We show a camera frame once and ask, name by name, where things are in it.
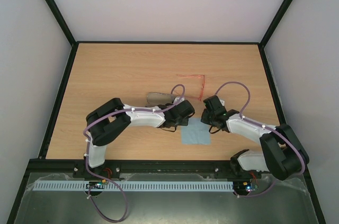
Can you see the light blue slotted cable duct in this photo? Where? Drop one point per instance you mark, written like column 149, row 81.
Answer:
column 134, row 186

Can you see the red transparent sunglasses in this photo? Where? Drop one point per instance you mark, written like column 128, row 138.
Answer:
column 194, row 85

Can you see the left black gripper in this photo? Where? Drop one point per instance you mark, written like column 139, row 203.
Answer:
column 184, row 122

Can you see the striped sunglasses case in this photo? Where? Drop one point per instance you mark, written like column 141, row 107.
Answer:
column 156, row 99

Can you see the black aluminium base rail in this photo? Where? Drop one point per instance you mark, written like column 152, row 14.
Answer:
column 219, row 169

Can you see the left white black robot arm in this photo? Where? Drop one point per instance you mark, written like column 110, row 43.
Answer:
column 108, row 121

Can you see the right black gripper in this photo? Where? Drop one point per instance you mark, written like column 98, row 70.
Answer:
column 209, row 116

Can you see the blue cleaning cloth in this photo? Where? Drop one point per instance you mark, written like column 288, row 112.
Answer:
column 195, row 133

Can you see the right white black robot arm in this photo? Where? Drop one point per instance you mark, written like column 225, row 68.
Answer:
column 282, row 154

